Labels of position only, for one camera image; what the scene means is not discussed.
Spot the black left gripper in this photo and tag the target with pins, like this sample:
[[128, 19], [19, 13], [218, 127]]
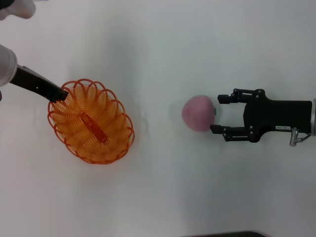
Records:
[[32, 81]]

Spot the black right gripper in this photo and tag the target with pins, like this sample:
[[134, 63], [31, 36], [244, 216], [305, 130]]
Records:
[[276, 116]]

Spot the pink felt peach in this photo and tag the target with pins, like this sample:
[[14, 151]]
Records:
[[197, 113]]

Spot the orange plastic woven basket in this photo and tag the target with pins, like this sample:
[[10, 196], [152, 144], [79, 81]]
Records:
[[93, 128]]

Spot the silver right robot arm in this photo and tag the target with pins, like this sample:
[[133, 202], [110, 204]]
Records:
[[314, 116]]

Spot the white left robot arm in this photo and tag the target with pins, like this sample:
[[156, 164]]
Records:
[[6, 66]]

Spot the dark robot torso edge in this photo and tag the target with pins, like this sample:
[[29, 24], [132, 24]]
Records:
[[229, 234]]

